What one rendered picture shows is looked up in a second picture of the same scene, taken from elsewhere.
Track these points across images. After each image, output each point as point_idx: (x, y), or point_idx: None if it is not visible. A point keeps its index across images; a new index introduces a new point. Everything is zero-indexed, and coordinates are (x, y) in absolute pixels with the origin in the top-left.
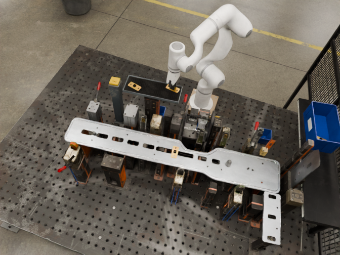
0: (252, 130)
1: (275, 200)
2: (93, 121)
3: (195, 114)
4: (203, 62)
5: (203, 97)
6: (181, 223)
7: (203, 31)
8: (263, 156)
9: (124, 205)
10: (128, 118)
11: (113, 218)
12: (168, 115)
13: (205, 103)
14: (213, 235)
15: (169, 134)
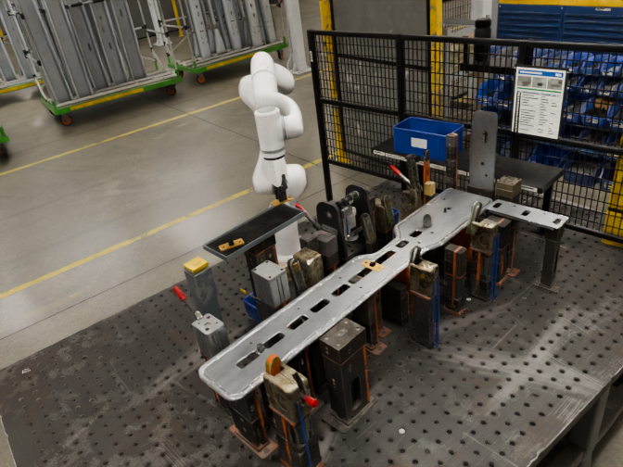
0: None
1: (502, 204)
2: (232, 343)
3: (342, 198)
4: (263, 169)
5: (293, 226)
6: (476, 347)
7: (269, 83)
8: (434, 194)
9: (404, 413)
10: (278, 279)
11: (423, 439)
12: (311, 237)
13: (298, 238)
14: (513, 318)
15: None
